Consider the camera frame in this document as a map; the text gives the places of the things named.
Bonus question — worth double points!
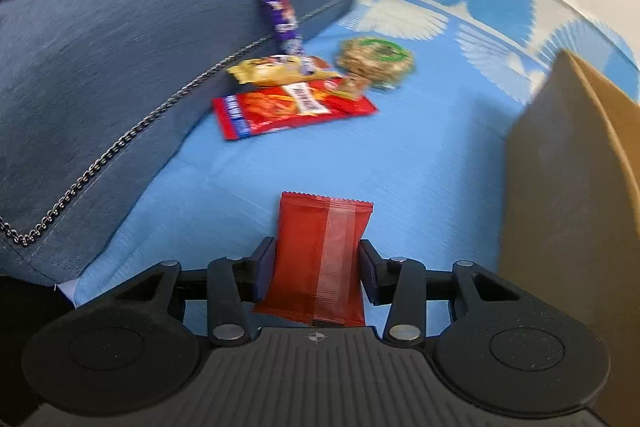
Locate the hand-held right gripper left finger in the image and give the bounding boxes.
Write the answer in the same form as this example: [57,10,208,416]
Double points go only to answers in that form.
[107,236,277,347]

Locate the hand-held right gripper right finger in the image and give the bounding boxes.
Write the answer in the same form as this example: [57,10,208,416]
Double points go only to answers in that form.
[358,238,526,344]

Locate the plain red snack packet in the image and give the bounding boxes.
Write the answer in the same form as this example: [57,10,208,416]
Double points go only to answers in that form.
[251,191,375,329]

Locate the large red snack packet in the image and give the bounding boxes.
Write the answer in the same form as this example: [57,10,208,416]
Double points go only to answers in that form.
[212,78,379,142]

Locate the small brown snack packet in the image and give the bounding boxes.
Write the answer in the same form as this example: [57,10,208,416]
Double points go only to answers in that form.
[340,74,372,101]

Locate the yellow snack packet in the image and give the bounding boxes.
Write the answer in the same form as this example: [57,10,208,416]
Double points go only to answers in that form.
[226,54,341,88]

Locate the cardboard box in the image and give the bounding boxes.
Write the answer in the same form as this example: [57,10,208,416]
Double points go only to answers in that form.
[497,49,640,427]

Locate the round nut cookie packet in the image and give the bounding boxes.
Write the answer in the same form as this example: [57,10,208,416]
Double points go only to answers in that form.
[334,36,417,90]

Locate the purple chocolate bar wrapper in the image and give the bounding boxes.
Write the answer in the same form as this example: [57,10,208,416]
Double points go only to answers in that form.
[256,0,306,58]

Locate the blue fan-print cloth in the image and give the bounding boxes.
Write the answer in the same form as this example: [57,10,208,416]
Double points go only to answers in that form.
[60,0,640,338]

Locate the blue pillow with chain trim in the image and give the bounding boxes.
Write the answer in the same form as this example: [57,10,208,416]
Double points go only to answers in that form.
[0,0,373,303]

